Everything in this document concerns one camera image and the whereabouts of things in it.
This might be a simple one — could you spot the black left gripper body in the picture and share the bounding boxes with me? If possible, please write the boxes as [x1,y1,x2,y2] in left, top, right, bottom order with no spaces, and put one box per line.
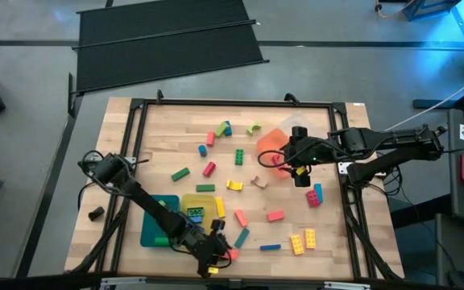
[175,227,231,265]

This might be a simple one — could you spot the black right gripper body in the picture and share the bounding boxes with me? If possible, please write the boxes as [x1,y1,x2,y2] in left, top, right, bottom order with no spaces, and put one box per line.
[286,136,324,175]

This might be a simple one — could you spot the yellow wooden plank block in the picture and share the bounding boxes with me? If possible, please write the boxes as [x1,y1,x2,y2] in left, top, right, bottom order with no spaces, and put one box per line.
[214,196,226,219]

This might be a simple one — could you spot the pink studded toy brick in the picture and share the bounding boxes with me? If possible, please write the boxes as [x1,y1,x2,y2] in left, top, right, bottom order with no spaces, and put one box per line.
[305,189,321,209]

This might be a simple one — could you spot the salmon wooden block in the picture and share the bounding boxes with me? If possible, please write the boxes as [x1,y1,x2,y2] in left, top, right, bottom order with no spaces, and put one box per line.
[266,209,286,223]

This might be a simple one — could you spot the red wooden cylinder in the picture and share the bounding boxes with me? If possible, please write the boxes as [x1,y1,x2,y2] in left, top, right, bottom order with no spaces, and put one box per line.
[201,161,218,178]

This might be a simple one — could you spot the green wooden plank block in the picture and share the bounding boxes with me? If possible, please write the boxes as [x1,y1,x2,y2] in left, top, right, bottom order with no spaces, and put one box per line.
[170,167,191,182]

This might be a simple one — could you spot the clear plastic bin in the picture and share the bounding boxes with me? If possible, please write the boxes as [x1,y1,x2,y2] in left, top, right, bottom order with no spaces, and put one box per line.
[280,111,325,140]

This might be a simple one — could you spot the yellow translucent plastic bin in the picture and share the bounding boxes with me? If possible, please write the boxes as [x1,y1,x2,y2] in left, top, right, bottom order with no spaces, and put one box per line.
[180,193,218,235]

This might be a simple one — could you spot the orange translucent plastic bin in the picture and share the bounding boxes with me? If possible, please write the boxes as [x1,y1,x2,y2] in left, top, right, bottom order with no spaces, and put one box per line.
[255,127,297,181]

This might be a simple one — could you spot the white mounting plate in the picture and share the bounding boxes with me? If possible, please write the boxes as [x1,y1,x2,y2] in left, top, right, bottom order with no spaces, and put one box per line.
[337,161,356,176]

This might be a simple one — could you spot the teal plastic bin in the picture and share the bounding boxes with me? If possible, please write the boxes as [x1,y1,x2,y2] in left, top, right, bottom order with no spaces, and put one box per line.
[139,194,181,248]

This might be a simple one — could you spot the small black object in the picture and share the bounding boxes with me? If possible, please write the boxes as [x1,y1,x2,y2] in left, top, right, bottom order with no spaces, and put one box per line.
[87,205,106,222]

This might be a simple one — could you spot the black desk leg bar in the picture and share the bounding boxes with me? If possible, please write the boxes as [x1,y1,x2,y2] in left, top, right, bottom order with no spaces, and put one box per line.
[412,76,464,126]

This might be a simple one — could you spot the black partition panel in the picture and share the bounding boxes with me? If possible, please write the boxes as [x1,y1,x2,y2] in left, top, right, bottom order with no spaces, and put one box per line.
[72,0,271,96]

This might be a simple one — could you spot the computer mouse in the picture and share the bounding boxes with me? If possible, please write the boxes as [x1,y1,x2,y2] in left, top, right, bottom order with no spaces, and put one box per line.
[447,268,464,290]

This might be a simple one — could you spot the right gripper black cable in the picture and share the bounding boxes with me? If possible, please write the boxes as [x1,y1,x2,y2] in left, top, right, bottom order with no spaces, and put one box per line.
[257,148,293,169]

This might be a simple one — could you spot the black aluminium table frame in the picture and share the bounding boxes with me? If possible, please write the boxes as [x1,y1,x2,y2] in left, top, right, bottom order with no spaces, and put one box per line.
[65,89,404,283]

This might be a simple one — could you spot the white cable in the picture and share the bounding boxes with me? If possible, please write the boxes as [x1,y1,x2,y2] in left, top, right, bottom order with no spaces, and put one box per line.
[383,67,464,133]

